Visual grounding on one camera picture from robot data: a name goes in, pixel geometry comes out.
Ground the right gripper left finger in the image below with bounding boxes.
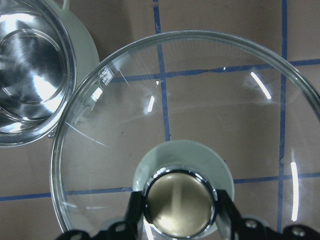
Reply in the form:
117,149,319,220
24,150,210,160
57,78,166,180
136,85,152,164
57,191,143,240

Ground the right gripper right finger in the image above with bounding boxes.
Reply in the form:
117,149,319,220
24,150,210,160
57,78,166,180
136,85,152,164
215,189,320,240

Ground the glass pot lid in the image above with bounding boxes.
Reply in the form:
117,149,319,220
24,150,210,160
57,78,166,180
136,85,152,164
50,30,320,235

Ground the mint green electric pot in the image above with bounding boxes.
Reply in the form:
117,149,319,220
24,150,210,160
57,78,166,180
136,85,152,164
0,0,99,148

